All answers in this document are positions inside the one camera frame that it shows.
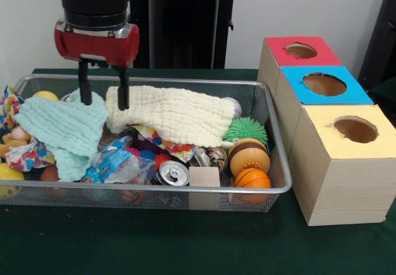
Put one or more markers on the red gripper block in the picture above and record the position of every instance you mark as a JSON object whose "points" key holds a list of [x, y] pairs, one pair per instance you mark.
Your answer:
{"points": [[92, 47]]}

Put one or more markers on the yellow-brown plush toy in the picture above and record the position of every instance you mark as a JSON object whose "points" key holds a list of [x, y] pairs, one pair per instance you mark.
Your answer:
{"points": [[14, 140]]}

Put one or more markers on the wooden three-hole sorting box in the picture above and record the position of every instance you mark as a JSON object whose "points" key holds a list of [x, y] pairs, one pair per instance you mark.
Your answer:
{"points": [[340, 188]]}

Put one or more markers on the mint waffle cloth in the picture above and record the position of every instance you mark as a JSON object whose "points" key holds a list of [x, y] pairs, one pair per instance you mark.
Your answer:
{"points": [[62, 126]]}

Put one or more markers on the yellow ball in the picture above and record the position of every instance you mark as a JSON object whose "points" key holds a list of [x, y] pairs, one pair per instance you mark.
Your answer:
{"points": [[45, 95], [9, 176]]}

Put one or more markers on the crushed clear water bottle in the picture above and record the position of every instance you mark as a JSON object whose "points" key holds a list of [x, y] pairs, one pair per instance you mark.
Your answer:
{"points": [[117, 160]]}

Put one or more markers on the cream waffle cloth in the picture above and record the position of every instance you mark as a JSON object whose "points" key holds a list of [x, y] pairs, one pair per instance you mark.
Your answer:
{"points": [[173, 114]]}

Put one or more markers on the black drink can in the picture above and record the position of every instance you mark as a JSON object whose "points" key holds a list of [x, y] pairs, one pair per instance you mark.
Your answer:
{"points": [[171, 173]]}

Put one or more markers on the plain wooden block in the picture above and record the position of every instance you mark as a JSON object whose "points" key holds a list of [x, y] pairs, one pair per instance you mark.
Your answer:
{"points": [[204, 179]]}

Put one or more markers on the green spiky rubber ball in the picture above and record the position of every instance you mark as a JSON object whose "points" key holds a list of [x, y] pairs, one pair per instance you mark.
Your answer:
{"points": [[246, 129]]}

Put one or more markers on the toy hamburger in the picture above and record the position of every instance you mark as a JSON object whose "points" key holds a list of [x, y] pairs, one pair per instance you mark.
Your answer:
{"points": [[249, 158]]}

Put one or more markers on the dark green tablecloth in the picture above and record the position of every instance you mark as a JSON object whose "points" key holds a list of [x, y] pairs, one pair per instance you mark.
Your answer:
{"points": [[154, 244]]}

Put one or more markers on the orange toy basketball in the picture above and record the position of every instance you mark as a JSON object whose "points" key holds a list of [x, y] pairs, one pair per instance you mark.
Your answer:
{"points": [[252, 180]]}

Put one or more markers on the side table with green cloth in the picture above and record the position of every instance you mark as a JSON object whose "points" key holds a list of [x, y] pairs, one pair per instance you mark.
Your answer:
{"points": [[386, 92]]}

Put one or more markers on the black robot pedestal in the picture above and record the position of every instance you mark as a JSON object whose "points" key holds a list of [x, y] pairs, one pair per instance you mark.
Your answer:
{"points": [[185, 24]]}

